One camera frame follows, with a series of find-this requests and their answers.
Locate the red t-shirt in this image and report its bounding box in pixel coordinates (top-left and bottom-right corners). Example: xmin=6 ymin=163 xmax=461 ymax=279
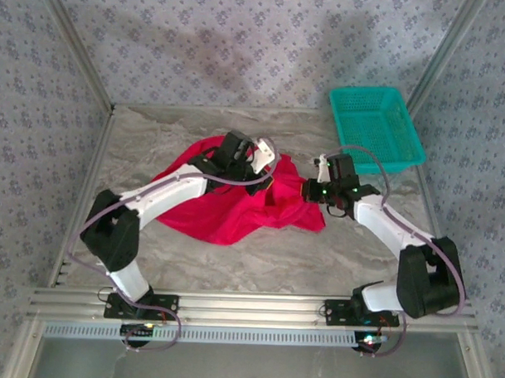
xmin=148 ymin=132 xmax=330 ymax=250

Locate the teal plastic mesh basket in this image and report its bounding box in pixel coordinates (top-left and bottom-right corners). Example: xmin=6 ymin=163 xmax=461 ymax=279
xmin=326 ymin=84 xmax=430 ymax=178

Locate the black controller board with LED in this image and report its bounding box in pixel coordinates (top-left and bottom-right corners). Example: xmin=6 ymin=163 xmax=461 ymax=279
xmin=119 ymin=322 xmax=157 ymax=349
xmin=353 ymin=331 xmax=392 ymax=357

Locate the grey metal shelf panel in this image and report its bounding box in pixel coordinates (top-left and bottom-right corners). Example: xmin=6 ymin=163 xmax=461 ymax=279
xmin=29 ymin=337 xmax=476 ymax=378

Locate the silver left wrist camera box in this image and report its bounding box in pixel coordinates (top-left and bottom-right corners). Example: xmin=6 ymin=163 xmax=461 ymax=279
xmin=252 ymin=138 xmax=277 ymax=174

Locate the aluminium table edge rail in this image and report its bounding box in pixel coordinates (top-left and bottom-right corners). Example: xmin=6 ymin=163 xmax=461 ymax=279
xmin=409 ymin=165 xmax=462 ymax=300
xmin=47 ymin=105 xmax=118 ymax=291

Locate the long aluminium mounting rail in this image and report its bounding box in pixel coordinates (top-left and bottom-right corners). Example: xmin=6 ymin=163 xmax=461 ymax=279
xmin=26 ymin=284 xmax=481 ymax=335

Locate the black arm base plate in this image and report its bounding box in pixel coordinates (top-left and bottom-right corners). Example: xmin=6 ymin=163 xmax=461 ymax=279
xmin=103 ymin=292 xmax=180 ymax=322
xmin=323 ymin=298 xmax=401 ymax=329

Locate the grey slotted cable duct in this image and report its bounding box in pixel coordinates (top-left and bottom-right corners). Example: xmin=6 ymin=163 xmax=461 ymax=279
xmin=41 ymin=318 xmax=359 ymax=350

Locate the aluminium frame post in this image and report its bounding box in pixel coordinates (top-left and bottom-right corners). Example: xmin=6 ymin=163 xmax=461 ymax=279
xmin=2 ymin=317 xmax=46 ymax=378
xmin=31 ymin=0 xmax=121 ymax=113
xmin=455 ymin=332 xmax=498 ymax=378
xmin=404 ymin=0 xmax=491 ymax=118

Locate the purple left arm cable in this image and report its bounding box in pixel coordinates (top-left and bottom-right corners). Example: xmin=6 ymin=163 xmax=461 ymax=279
xmin=62 ymin=128 xmax=280 ymax=359

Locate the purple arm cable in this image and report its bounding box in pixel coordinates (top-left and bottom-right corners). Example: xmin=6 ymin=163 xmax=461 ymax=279
xmin=62 ymin=128 xmax=280 ymax=359
xmin=311 ymin=143 xmax=473 ymax=362

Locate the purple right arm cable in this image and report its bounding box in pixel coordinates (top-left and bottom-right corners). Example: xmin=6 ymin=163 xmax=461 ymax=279
xmin=311 ymin=143 xmax=473 ymax=362

